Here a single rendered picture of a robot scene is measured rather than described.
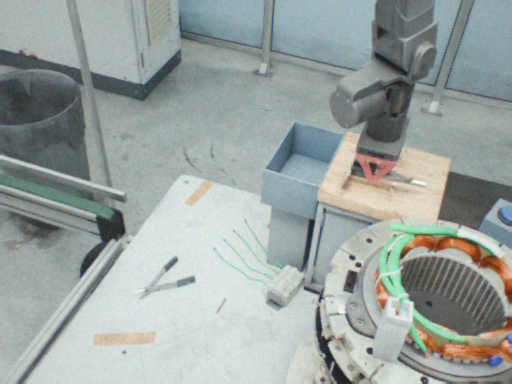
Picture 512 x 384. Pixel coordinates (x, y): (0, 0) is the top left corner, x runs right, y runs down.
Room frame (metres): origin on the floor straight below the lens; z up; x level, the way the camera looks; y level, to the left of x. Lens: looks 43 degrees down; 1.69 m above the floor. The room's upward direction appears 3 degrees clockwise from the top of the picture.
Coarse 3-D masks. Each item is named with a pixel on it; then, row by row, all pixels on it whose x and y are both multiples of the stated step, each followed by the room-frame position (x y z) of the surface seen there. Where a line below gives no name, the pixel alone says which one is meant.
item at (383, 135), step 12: (372, 120) 0.68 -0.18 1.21; (384, 120) 0.67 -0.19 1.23; (396, 120) 0.67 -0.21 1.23; (408, 120) 0.73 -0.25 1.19; (372, 132) 0.68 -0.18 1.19; (384, 132) 0.67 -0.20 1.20; (396, 132) 0.67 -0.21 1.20; (360, 144) 0.67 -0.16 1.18; (372, 144) 0.67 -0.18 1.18; (384, 144) 0.67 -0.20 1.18; (396, 144) 0.67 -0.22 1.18; (384, 156) 0.65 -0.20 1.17; (396, 156) 0.64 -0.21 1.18
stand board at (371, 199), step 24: (336, 168) 0.74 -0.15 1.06; (408, 168) 0.75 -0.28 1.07; (432, 168) 0.76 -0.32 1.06; (336, 192) 0.68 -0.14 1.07; (360, 192) 0.68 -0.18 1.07; (384, 192) 0.69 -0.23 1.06; (408, 192) 0.69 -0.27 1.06; (432, 192) 0.69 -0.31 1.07; (384, 216) 0.64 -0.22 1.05; (408, 216) 0.63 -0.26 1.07; (432, 216) 0.63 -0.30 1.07
